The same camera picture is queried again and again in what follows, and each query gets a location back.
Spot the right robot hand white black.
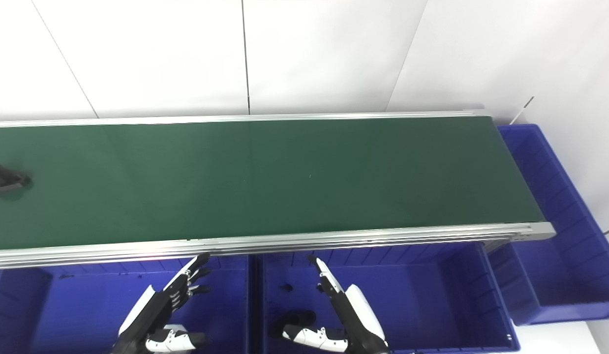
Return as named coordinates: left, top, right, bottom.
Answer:
left=283, top=255, right=390, bottom=354

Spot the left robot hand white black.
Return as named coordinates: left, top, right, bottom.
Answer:
left=112, top=253, right=212, bottom=354

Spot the black flanged machine part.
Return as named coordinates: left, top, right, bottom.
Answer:
left=0, top=162, right=32, bottom=195

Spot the blue plastic bin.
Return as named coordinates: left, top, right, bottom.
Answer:
left=0, top=256, right=256, bottom=354
left=255, top=241, right=521, bottom=354
left=487, top=124, right=609, bottom=326

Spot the green conveyor belt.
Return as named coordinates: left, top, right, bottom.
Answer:
left=0, top=104, right=557, bottom=270
left=0, top=117, right=547, bottom=252

